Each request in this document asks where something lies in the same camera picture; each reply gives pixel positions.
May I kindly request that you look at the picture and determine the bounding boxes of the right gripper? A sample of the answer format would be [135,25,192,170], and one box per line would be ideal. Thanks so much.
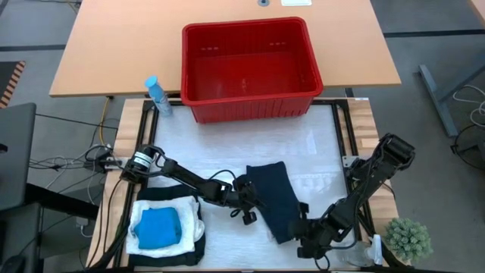
[291,202,336,261]

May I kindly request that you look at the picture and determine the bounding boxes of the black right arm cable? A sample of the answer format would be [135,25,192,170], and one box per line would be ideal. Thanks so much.
[313,253,331,272]

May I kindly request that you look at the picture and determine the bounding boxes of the light blue air freshener bottle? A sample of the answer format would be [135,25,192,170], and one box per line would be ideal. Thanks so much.
[145,74,174,118]

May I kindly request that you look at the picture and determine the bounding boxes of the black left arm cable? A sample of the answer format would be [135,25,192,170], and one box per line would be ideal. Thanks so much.
[208,169,239,184]

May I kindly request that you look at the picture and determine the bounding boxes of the clear spray bottle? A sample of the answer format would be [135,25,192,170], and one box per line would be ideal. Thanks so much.
[336,234,383,268]

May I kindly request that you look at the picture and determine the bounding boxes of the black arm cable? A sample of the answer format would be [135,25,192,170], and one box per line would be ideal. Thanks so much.
[208,169,239,184]
[313,253,331,272]

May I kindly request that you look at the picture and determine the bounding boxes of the dark navy garment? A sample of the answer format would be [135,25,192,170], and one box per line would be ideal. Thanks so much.
[246,161,305,245]

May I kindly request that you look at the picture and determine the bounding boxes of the orange wooden desk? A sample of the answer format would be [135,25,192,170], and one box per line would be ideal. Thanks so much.
[48,0,402,98]

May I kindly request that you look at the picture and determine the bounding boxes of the white lace garment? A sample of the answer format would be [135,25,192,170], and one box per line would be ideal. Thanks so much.
[125,195,205,259]

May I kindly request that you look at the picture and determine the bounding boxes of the blue garment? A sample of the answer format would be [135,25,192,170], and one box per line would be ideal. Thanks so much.
[134,206,183,250]

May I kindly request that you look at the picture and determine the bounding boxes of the red plastic laundry bin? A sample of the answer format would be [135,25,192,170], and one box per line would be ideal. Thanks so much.
[180,16,324,124]

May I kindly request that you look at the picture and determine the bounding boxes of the small green potted plant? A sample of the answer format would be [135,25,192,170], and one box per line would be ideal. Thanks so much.
[383,218,433,265]

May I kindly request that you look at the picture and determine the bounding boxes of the dark denim jeans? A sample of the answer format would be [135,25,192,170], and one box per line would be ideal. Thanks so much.
[128,184,208,268]

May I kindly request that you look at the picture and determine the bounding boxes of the black aluminium table frame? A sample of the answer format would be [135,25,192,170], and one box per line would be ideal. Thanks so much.
[89,97,405,273]

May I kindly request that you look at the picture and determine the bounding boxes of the grey equipment case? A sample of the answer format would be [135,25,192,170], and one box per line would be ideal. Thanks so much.
[0,102,38,212]

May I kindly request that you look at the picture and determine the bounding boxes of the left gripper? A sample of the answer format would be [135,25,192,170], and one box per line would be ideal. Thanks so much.
[229,174,264,226]

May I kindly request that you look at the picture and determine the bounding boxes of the white floor cable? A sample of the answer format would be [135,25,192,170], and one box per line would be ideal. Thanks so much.
[452,84,485,127]
[29,154,98,179]

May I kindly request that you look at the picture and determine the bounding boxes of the grey metal desk leg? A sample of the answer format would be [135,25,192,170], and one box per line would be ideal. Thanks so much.
[418,48,485,138]

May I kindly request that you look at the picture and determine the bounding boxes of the white power adapter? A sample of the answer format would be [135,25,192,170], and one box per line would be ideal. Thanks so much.
[75,216,90,238]

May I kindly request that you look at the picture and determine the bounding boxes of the black floor cable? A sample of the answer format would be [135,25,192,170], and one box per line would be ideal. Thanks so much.
[450,124,485,176]

